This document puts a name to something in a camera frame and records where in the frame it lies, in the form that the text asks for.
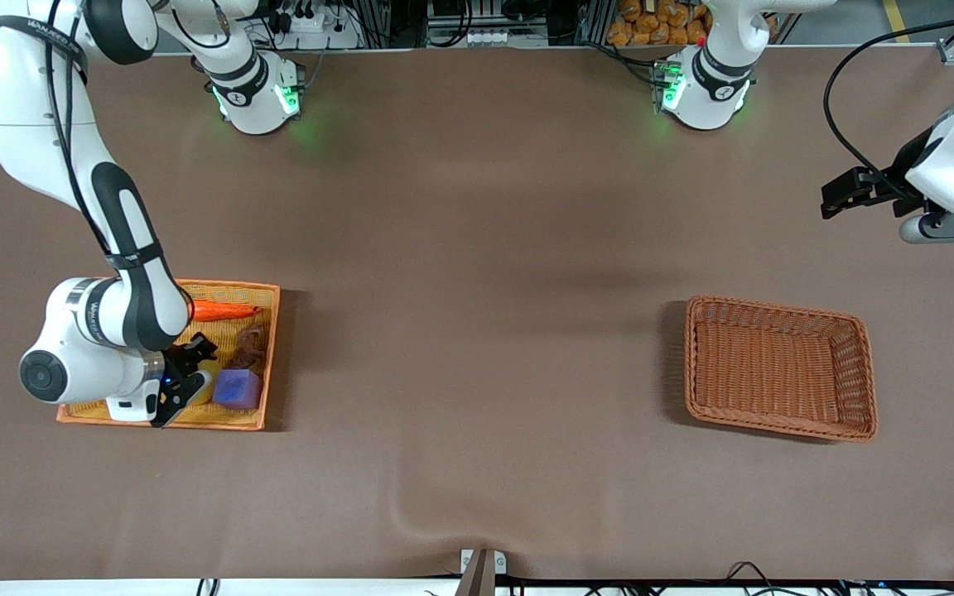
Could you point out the pile of orange items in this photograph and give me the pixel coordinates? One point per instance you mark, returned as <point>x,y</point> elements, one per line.
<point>659,21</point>

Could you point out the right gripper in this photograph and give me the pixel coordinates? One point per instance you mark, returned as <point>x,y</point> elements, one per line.
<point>180,356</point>

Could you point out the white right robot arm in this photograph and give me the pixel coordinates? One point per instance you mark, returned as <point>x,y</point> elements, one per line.
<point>30,124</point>

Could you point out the orange toy carrot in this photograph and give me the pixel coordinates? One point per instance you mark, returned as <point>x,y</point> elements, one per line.
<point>224,310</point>

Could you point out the brown table cover sheet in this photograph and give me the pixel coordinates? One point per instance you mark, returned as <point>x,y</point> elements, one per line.
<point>477,248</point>

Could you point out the brown wicker basket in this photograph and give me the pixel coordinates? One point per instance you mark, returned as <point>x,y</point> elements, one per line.
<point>775,372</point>

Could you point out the white power strip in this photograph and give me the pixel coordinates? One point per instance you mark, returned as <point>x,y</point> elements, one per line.
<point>311,25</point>

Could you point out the yellow wicker tray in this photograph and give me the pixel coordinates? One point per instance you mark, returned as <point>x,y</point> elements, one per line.
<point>237,290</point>

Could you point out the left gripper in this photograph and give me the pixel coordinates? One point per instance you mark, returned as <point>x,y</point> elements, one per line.
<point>899,170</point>

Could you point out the brown toy horse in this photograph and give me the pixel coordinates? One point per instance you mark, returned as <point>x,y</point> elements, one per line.
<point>247,352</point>

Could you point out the purple cube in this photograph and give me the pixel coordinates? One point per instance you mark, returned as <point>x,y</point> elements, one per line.
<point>237,389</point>

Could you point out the clear yellowish tape roll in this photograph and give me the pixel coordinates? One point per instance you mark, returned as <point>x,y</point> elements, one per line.
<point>202,389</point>

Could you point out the white terminal block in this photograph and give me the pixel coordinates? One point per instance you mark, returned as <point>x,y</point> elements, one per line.
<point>485,37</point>

